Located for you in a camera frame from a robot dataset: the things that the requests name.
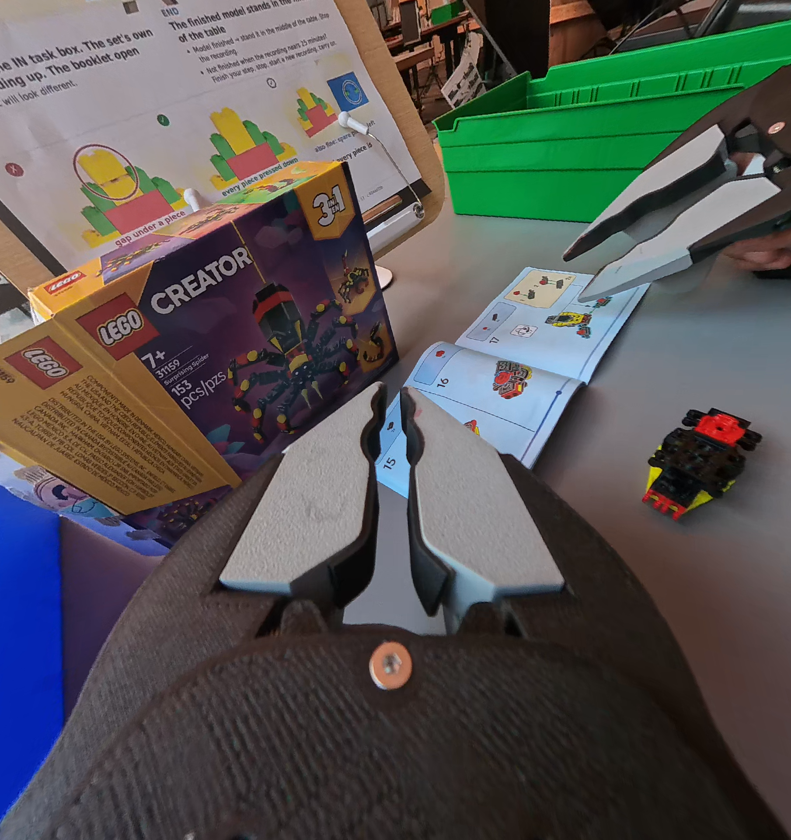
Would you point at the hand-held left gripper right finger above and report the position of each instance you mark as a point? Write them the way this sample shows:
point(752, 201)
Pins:
point(480, 518)

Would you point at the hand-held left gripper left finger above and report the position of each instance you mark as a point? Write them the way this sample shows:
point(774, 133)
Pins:
point(304, 511)

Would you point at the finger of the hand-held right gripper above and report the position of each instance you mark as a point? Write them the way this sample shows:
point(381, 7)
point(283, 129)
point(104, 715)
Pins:
point(691, 230)
point(663, 191)

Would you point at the lego instruction booklet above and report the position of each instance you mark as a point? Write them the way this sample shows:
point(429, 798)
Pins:
point(501, 367)

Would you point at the black red yellow lego model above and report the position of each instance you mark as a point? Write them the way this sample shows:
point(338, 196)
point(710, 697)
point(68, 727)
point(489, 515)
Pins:
point(697, 459)

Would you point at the blue plastic bin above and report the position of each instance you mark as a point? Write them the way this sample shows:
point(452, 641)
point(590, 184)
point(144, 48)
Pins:
point(15, 624)

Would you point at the purple yellow lego set box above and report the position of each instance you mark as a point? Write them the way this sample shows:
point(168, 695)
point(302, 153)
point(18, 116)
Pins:
point(205, 341)

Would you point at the person's right hand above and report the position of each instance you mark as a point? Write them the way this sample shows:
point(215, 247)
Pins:
point(776, 245)

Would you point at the green plastic bin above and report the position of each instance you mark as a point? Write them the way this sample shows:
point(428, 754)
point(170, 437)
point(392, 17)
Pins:
point(553, 157)

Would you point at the pale cartoon printed box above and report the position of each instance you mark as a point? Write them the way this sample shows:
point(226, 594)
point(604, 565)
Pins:
point(60, 502)

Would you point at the background wooden table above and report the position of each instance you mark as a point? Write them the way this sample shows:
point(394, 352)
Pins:
point(428, 46)

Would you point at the cardboard instruction board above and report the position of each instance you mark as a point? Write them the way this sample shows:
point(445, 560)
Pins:
point(172, 65)

